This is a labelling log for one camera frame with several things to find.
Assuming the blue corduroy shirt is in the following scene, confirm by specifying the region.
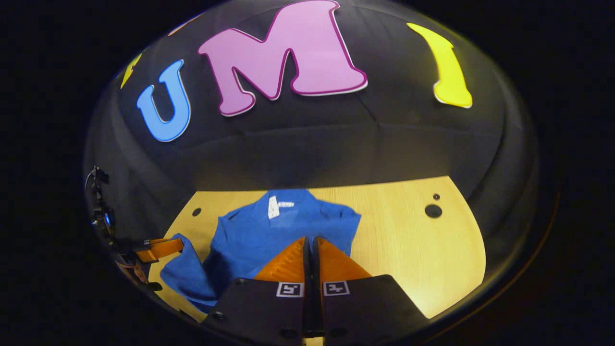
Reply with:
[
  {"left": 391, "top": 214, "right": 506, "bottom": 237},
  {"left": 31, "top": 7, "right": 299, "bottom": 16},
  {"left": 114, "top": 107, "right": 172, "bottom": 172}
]
[{"left": 160, "top": 188, "right": 362, "bottom": 314}]

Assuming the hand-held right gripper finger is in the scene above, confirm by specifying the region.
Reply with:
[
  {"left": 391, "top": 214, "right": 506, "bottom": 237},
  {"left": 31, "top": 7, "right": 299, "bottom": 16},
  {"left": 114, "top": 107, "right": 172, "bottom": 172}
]
[
  {"left": 312, "top": 236, "right": 431, "bottom": 344},
  {"left": 202, "top": 236, "right": 311, "bottom": 344}
]

